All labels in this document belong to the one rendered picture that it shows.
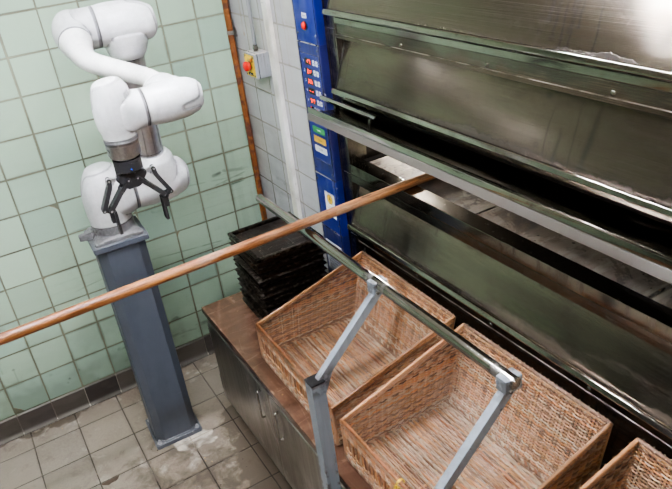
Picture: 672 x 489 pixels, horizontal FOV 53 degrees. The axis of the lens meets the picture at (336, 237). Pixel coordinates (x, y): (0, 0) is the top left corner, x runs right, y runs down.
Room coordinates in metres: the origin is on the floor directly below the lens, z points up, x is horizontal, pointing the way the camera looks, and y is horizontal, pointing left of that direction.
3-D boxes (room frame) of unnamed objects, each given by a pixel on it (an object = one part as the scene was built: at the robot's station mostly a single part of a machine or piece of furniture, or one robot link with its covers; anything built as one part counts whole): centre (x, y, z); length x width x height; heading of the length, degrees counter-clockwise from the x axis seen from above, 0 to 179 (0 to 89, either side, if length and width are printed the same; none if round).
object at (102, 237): (2.32, 0.85, 1.03); 0.22 x 0.18 x 0.06; 116
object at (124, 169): (1.74, 0.54, 1.45); 0.08 x 0.07 x 0.09; 116
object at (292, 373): (1.86, -0.01, 0.72); 0.56 x 0.49 x 0.28; 27
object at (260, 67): (2.79, 0.23, 1.46); 0.10 x 0.07 x 0.10; 28
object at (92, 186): (2.33, 0.82, 1.17); 0.18 x 0.16 x 0.22; 114
